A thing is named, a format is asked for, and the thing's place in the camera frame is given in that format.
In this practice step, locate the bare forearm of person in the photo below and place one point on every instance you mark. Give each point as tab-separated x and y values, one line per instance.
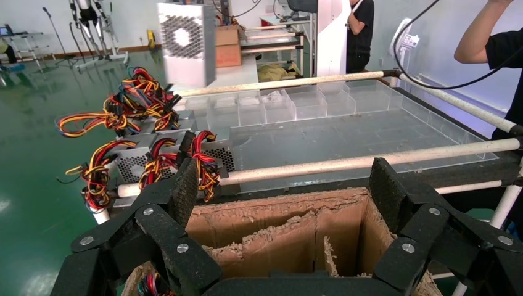
355	24
478	28

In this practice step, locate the yellow floor sign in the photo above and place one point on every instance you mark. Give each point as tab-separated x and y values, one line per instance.
151	39

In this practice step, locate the white cabinet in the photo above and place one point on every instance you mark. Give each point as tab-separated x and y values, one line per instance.
331	41

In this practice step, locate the black rack shelf board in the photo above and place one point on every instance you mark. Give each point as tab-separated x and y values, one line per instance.
449	173

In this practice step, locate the black microphone stand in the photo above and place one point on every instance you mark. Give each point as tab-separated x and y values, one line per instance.
45	9

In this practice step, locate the clear acrylic divider tray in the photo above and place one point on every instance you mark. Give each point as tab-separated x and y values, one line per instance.
327	139

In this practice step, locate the white rack leg pipe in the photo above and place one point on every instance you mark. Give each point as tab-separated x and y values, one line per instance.
100	214
504	204

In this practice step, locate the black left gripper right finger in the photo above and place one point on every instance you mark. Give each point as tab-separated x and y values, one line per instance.
388	192

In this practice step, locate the yellow cloth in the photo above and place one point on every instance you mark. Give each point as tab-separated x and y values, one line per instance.
273	73

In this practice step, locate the humanoid robot on stand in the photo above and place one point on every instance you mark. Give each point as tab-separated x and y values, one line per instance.
88	16

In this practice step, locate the person in black shirt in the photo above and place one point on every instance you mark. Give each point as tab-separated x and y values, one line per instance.
361	41
506	45

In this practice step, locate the white wall device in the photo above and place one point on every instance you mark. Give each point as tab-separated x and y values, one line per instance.
408	41

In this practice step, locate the white background table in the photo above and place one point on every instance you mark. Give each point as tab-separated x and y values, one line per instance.
237	75

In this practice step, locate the black pipe joint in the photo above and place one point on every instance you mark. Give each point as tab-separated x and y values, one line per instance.
393	74
517	130

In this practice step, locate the dark monitor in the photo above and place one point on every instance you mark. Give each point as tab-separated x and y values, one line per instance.
302	5

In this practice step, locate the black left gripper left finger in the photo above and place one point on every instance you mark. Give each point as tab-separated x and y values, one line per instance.
184	192

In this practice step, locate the pipe frame work table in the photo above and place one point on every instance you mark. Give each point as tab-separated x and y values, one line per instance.
278	43

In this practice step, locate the long white rack rail pipe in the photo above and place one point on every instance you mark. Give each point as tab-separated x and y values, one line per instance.
327	163

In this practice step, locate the brown cardboard carton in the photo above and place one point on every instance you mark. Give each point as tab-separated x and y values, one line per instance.
228	49

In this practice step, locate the brown cardboard divider box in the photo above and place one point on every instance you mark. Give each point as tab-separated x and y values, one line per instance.
286	245

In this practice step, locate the white lower rack pipe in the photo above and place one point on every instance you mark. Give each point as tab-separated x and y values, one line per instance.
470	187

